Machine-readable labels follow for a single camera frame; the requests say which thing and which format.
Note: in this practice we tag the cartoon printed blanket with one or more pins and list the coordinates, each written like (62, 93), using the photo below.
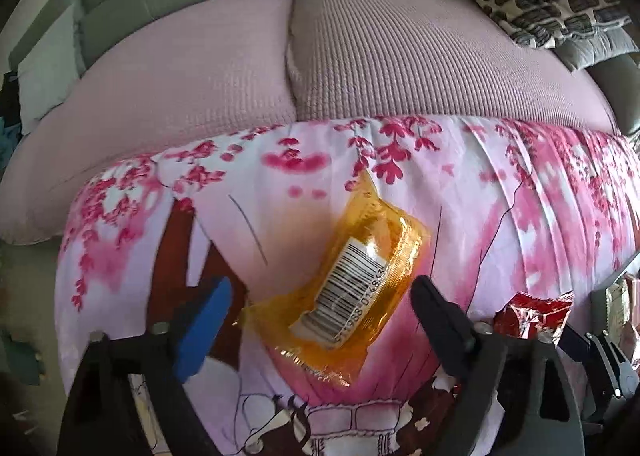
(280, 206)

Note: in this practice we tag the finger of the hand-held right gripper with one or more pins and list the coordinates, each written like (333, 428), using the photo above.
(605, 366)

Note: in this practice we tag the teal cloth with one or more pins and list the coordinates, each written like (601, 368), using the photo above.
(7, 133)

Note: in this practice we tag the white pillow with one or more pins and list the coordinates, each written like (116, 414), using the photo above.
(47, 76)

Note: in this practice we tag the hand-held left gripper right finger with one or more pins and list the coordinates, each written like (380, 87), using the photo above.
(440, 321)

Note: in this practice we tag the white tray with teal rim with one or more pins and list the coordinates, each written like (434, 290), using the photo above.
(597, 306)

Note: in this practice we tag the orange jelly packet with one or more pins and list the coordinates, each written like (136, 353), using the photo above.
(360, 246)

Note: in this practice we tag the red snack packet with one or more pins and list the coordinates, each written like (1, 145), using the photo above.
(530, 316)

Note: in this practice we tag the grey cushion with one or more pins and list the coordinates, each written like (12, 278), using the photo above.
(595, 48)

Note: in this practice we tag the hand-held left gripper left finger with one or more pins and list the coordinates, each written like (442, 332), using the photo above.
(200, 326)

